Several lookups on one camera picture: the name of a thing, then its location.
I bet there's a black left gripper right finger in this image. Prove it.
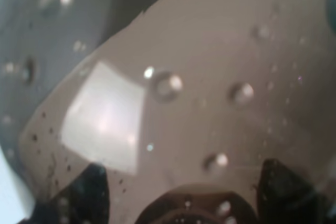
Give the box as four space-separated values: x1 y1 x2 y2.
256 158 335 223

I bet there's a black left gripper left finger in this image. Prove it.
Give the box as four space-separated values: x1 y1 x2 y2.
26 163 110 223

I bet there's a clear brown plastic bottle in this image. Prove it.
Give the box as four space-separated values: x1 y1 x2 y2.
0 0 336 224

